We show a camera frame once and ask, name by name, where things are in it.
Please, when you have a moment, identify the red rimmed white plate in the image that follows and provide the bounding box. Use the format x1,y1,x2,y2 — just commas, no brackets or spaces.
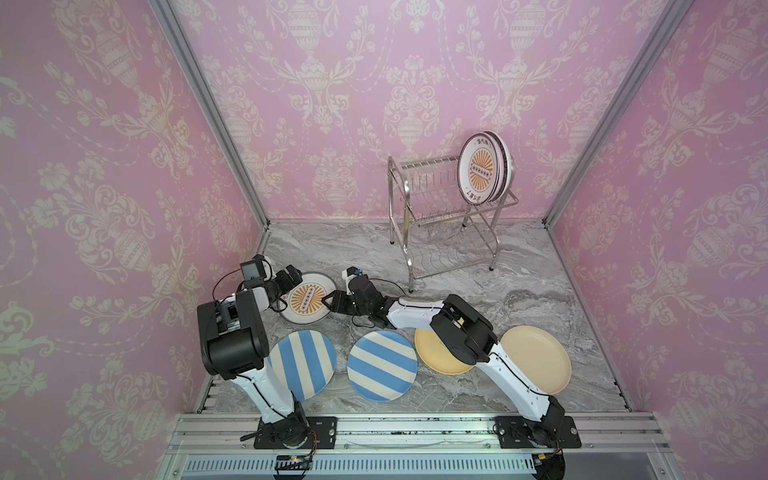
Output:
280,272,336,325

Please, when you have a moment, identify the yellow plate with bear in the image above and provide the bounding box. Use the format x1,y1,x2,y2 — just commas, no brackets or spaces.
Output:
414,329,473,376

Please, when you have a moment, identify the silver metal dish rack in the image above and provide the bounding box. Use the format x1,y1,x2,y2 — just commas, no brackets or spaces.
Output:
387,157,519,291

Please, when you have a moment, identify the orange sunburst patterned plate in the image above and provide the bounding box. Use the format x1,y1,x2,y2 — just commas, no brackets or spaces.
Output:
457,132,501,205

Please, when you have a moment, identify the beige plain plate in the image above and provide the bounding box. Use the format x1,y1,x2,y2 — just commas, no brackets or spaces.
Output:
501,326,572,395

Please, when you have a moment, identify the white floral plate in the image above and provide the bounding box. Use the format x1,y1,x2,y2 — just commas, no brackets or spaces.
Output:
487,131,515,201

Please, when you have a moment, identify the pink plate with bear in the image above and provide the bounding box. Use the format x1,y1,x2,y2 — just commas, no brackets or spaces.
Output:
485,130,512,202

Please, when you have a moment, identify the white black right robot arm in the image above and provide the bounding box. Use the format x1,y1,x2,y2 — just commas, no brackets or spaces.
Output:
322,274,565,449

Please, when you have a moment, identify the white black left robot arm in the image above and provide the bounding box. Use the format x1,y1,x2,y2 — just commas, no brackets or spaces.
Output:
197,258,310,448

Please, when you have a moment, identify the blue striped plate centre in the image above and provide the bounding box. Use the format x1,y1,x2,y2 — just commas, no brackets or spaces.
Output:
347,331,418,403

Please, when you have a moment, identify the blue striped plate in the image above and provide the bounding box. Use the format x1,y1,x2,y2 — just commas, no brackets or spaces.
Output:
268,330,337,401
347,331,418,403

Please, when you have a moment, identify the blue striped plate left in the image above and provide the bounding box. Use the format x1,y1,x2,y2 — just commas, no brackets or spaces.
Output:
268,330,337,401

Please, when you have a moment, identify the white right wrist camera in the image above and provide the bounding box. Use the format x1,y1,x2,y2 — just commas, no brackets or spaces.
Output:
342,266,362,295

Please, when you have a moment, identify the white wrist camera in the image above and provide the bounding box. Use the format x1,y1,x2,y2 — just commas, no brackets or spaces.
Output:
240,254,270,289
342,266,362,295

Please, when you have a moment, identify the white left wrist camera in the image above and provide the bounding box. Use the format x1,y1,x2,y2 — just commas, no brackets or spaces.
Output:
240,254,270,289

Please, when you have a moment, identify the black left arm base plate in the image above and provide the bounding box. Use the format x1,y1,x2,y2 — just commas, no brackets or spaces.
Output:
253,416,338,450

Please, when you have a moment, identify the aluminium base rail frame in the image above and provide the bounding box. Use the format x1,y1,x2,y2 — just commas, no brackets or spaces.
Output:
156,413,684,479

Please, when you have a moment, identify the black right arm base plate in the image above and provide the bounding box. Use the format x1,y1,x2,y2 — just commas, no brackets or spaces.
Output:
492,415,582,449

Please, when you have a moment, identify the aluminium corner post left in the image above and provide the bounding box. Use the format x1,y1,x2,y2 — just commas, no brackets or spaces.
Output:
149,0,270,232

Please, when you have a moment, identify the aluminium corner post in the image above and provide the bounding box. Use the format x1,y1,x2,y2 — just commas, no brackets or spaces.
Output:
149,0,270,232
542,0,693,232

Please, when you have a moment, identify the aluminium corner post right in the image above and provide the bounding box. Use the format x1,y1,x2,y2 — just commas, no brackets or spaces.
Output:
542,0,693,232

